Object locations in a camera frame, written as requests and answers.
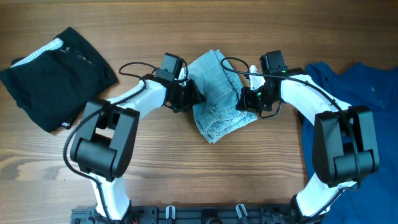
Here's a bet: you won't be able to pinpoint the left black cable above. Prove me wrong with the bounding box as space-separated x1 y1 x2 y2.
62 60 189 223

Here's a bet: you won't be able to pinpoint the left white rail clip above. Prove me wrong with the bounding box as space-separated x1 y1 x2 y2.
165 205 176 220

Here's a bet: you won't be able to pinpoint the white rail clip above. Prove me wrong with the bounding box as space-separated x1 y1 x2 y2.
235 203 249 224
165 205 176 220

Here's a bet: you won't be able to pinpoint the right white rail clip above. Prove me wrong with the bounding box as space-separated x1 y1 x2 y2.
235 203 249 224

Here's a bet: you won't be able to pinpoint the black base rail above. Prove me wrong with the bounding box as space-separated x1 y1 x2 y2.
70 203 299 224

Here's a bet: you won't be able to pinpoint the dark blue t-shirt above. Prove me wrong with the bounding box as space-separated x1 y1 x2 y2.
305 62 397 223

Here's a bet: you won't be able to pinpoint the black cable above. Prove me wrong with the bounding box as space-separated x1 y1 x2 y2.
62 60 189 223
220 56 363 217

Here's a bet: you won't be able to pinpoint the folded black garment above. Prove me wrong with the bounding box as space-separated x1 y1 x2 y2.
1 27 118 133

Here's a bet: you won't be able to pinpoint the right black cable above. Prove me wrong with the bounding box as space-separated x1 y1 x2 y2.
220 56 363 217

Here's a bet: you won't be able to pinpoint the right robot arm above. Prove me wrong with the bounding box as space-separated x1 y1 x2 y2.
236 50 379 223

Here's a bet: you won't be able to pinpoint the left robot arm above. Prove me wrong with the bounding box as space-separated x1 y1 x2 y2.
63 53 205 223

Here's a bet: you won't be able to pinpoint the light blue denim shorts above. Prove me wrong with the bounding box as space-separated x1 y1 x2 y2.
188 50 257 143

